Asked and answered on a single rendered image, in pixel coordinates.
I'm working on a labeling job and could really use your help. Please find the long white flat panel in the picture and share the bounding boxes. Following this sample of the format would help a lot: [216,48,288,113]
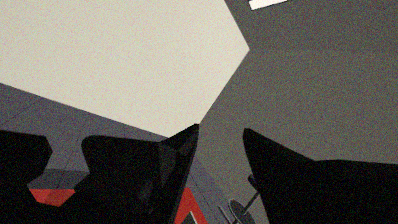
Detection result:
[181,211,197,224]

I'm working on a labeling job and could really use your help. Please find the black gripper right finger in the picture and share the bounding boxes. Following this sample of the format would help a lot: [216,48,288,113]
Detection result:
[243,128,398,224]

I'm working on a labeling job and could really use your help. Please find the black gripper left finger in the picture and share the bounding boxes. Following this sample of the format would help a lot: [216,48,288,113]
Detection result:
[81,123,199,224]

